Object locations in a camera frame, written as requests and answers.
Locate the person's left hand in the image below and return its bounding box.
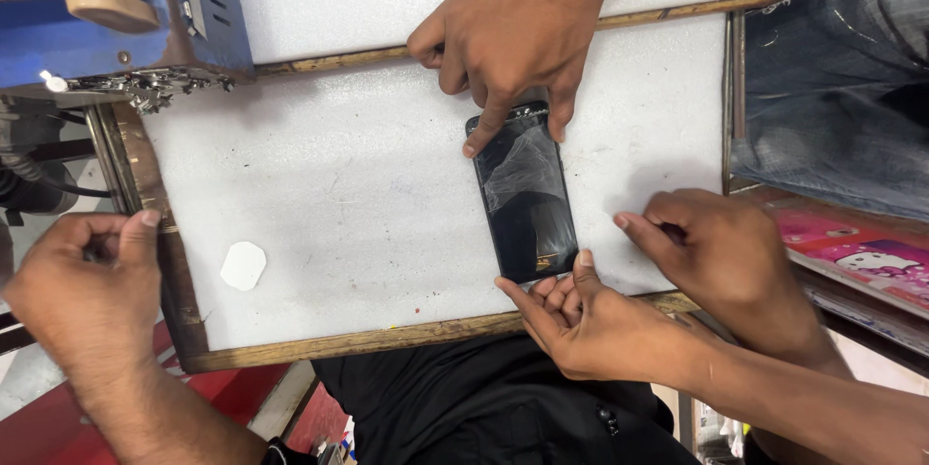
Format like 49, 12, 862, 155
0, 210, 164, 409

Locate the person's right hand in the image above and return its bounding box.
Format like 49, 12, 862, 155
613, 188, 818, 340

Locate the wooden framed work board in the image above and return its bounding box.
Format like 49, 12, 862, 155
86, 9, 747, 376

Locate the pink cartoon print box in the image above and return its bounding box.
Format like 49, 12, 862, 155
768, 205, 929, 321

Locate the stack of flat boxes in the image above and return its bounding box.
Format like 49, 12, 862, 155
791, 265, 929, 379

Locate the small white paper piece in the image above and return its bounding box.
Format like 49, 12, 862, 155
219, 240, 268, 292

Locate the small black clip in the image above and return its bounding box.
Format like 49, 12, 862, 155
595, 404, 622, 438

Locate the black cracked smartphone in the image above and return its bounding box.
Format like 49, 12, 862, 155
464, 101, 581, 285

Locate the blue metal machine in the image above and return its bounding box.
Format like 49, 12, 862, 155
0, 0, 256, 115

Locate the person's black shirt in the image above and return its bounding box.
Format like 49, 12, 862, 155
311, 334, 702, 465

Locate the large white foam sheet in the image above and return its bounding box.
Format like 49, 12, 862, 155
141, 14, 727, 354

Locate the black cable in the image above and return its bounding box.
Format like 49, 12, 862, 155
0, 149, 115, 215

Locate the beige wooden machine handle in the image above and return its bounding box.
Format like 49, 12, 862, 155
63, 0, 161, 35

